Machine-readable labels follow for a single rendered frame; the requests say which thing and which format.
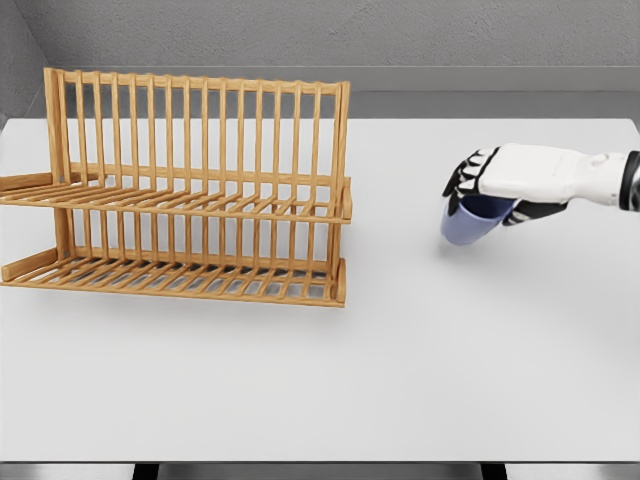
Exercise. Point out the blue cup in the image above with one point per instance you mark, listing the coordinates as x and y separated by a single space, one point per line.
467 225

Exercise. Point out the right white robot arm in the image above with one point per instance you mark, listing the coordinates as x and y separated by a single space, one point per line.
607 177

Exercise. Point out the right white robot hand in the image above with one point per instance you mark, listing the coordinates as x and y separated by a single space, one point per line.
520 175

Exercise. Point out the wooden two-tier dish rack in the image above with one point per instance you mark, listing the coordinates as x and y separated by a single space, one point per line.
200 200

